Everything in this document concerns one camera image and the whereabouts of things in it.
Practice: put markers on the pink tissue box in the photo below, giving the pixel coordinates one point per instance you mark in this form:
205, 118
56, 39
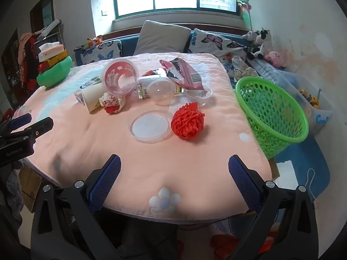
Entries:
51, 50

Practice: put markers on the flat round clear lid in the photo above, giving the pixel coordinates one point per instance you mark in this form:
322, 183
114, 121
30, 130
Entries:
150, 126

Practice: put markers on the white paper cup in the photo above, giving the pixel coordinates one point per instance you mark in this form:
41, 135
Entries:
92, 97

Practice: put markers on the orange fox plush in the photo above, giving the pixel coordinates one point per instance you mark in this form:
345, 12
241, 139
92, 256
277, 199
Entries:
95, 41

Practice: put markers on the grey plush toy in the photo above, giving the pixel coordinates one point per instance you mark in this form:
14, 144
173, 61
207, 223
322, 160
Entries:
249, 35

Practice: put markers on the blue white patterned cloth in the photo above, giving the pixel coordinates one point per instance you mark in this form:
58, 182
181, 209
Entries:
264, 69

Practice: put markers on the green plastic basket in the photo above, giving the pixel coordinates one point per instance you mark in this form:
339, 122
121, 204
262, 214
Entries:
273, 119

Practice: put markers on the pink snack bag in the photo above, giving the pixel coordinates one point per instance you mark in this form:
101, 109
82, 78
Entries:
184, 74

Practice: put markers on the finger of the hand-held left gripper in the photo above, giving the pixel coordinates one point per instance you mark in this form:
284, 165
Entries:
22, 120
38, 130

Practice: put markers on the patterned cream clothes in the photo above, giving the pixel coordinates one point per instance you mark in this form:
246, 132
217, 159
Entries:
244, 69

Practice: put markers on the clothes rack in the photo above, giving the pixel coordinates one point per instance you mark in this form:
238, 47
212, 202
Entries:
25, 57

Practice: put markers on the green plastic bowl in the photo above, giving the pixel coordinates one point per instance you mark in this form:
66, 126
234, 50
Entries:
54, 74

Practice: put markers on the clear plastic storage bin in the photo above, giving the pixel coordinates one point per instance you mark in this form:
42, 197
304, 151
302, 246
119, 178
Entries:
317, 113

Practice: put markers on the yellow toy truck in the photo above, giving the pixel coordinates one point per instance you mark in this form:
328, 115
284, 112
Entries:
310, 98

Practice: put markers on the pink blanket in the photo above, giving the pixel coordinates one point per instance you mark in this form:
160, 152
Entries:
162, 162

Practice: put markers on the small butterfly print cushion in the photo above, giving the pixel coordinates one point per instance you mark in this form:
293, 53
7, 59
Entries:
103, 50

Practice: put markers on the colourful pinwheel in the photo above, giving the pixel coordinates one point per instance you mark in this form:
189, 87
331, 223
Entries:
244, 5

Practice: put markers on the small white milk carton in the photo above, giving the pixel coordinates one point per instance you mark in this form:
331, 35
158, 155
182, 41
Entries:
78, 95

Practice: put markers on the black white cow plush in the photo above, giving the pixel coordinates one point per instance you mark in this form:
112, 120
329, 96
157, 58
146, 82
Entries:
261, 43

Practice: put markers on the red white crumpled wrapper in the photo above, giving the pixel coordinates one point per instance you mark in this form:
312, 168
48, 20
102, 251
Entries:
111, 104

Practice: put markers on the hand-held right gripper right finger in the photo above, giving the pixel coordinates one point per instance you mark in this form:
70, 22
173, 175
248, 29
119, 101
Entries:
244, 184

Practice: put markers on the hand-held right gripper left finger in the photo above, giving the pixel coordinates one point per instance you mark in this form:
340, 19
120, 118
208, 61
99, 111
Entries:
107, 181

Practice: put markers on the red foam fruit net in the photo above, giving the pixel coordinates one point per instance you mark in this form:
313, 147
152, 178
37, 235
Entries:
187, 123

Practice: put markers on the grey pillow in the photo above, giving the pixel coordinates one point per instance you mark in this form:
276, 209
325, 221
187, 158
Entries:
162, 39

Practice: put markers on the blue sofa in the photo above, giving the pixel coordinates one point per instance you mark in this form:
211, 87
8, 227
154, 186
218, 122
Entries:
128, 44

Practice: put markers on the blue floor mat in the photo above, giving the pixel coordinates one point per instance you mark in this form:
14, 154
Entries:
306, 151

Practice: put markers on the clear cup with red print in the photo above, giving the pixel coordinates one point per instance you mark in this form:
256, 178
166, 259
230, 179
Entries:
119, 77

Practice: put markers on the pink round plush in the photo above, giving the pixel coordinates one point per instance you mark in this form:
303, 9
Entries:
275, 58

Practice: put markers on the large butterfly print pillow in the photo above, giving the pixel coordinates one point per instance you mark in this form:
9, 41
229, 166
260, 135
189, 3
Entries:
214, 43

